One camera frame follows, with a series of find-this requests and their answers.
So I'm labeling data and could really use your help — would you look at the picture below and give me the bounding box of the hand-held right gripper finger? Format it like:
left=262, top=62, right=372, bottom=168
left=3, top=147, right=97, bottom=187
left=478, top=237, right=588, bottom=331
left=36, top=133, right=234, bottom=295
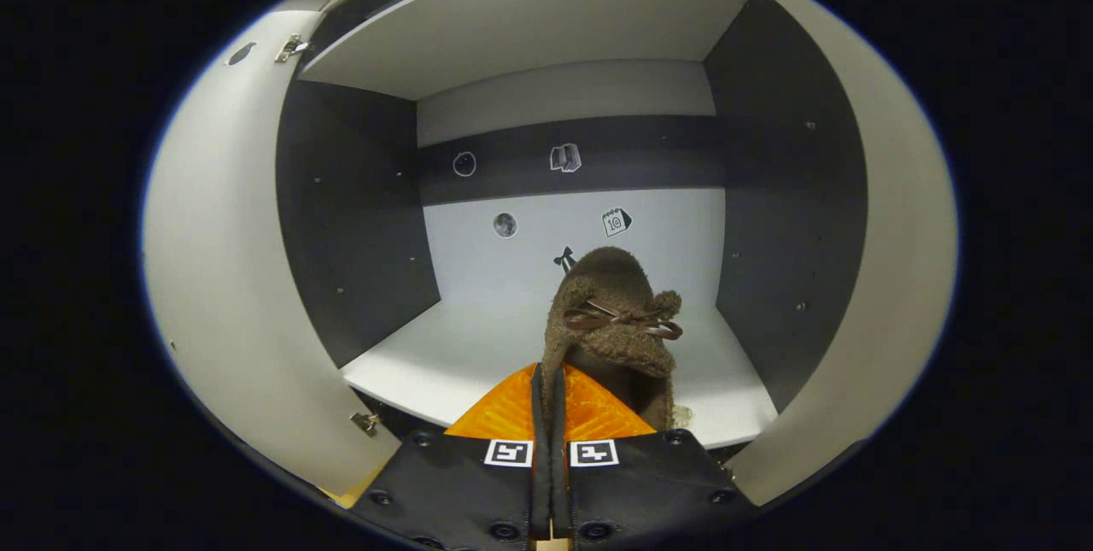
left=552, top=363, right=761, bottom=551
left=350, top=363, right=552, bottom=551

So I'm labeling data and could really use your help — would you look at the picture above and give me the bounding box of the brown fuzzy shoe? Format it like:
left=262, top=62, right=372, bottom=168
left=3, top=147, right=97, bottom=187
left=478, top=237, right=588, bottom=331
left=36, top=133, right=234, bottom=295
left=542, top=246, right=684, bottom=434

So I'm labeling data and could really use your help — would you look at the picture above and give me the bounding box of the grey cabinet door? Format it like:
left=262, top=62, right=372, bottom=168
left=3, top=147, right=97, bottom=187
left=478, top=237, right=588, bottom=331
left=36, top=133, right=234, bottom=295
left=141, top=11, right=402, bottom=501
left=709, top=0, right=959, bottom=507

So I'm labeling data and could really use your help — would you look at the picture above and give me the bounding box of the grey shoe cabinet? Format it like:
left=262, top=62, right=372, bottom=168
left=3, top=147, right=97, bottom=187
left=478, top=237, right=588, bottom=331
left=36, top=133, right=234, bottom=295
left=275, top=0, right=869, bottom=454

